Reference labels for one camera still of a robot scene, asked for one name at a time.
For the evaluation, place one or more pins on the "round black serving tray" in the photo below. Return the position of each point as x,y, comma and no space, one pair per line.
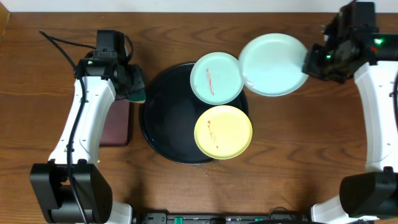
169,115

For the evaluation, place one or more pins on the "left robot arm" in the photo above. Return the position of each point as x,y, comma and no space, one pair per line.
69,187

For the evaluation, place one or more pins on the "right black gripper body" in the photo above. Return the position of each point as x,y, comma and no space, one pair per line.
327,65

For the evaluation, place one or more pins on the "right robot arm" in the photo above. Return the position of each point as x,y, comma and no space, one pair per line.
372,195

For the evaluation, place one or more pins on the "light blue plate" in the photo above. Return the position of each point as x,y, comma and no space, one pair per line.
216,78
271,64

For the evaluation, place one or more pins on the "green and orange sponge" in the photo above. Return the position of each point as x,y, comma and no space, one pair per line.
138,96

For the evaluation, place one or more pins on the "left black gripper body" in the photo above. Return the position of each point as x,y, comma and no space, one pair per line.
135,79

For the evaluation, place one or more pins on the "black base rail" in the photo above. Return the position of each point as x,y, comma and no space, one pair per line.
164,218

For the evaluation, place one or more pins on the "yellow plate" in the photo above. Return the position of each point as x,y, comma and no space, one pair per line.
223,132

